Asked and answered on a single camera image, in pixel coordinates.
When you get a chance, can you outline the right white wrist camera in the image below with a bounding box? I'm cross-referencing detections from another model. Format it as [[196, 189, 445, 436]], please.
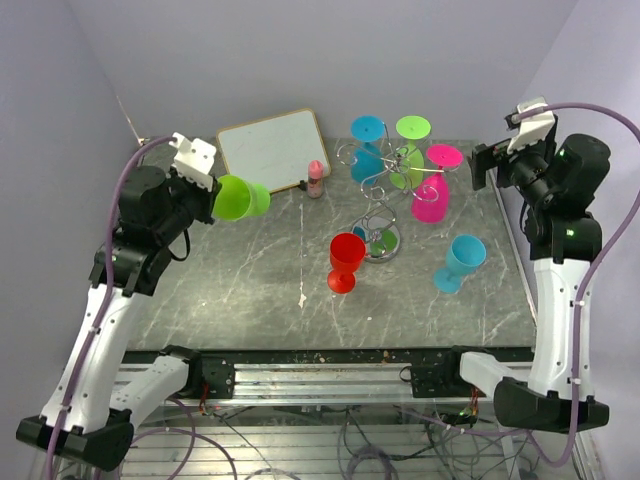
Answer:
[[505, 96, 556, 154]]

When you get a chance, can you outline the small whiteboard with wooden frame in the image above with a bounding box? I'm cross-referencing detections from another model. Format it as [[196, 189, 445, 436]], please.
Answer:
[[216, 108, 331, 193]]

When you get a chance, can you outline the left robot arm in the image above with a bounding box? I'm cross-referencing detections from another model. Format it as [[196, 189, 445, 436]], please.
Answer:
[[16, 165, 220, 472]]

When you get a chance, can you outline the chrome wine glass rack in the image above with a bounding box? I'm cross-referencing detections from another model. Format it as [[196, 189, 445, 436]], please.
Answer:
[[335, 120, 436, 263]]

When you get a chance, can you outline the red wine glass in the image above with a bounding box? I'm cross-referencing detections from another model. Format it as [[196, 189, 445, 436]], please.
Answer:
[[327, 232, 366, 294]]

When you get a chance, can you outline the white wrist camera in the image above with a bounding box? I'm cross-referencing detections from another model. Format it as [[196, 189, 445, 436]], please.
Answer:
[[169, 132, 217, 192], [505, 96, 556, 154]]

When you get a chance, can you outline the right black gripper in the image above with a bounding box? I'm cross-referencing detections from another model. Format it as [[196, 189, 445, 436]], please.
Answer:
[[467, 131, 556, 207]]

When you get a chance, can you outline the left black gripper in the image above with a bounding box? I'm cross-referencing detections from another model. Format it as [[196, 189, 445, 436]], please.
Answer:
[[154, 163, 221, 244]]

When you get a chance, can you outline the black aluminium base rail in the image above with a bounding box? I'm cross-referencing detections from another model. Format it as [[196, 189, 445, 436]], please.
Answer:
[[119, 344, 531, 401]]

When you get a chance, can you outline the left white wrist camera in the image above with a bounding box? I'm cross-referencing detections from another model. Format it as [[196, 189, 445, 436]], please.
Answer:
[[169, 132, 217, 192]]

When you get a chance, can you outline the pink wine glass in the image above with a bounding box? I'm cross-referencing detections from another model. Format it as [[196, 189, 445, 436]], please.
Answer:
[[411, 144, 464, 224]]

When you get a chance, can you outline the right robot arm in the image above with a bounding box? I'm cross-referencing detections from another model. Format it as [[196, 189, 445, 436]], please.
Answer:
[[440, 134, 610, 434]]

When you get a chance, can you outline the blue wine glass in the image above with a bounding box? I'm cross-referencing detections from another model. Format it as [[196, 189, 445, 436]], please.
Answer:
[[433, 234, 487, 294], [350, 115, 385, 186]]

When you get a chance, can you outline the green wine glass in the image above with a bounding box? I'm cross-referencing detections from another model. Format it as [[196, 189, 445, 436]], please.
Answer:
[[389, 115, 431, 190], [212, 174, 271, 221]]

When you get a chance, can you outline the small pink bottle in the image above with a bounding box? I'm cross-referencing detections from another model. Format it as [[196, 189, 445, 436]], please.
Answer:
[[306, 160, 324, 199]]

